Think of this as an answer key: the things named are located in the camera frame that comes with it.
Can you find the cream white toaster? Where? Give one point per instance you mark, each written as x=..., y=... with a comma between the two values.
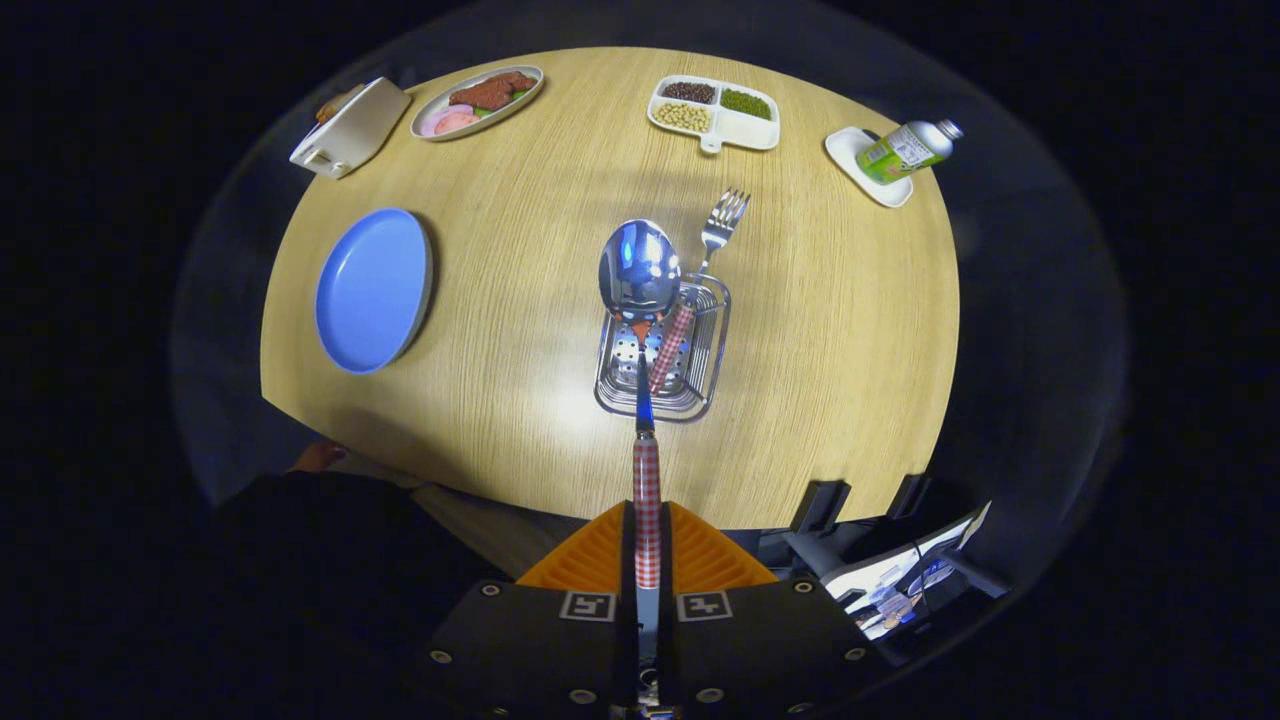
x=355, y=130

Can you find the pink ham slices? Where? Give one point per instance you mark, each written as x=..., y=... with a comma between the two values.
x=450, y=121

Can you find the green mung beans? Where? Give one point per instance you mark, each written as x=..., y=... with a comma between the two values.
x=746, y=103

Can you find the green label metal bottle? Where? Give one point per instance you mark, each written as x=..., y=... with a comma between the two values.
x=905, y=150

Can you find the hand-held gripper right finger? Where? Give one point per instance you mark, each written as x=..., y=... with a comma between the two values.
x=760, y=650

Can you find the blue round plate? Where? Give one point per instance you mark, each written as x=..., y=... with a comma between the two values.
x=372, y=290

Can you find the brown meat pieces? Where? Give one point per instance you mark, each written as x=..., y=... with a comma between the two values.
x=490, y=92

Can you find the white divided bean tray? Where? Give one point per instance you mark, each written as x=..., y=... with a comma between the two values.
x=748, y=132

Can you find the oval white food plate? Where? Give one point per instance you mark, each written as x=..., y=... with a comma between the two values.
x=520, y=100

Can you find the brown toast slices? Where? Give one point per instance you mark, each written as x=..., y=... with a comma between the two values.
x=338, y=102

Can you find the dark brown beans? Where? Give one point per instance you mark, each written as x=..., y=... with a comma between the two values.
x=689, y=92

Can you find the perforated metal basket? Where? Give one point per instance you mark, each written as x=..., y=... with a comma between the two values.
x=615, y=375

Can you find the yellow soybeans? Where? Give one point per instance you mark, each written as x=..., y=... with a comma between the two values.
x=682, y=117

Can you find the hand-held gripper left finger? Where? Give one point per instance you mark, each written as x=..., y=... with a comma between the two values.
x=540, y=650

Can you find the small white dish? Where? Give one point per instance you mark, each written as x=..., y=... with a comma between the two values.
x=850, y=150

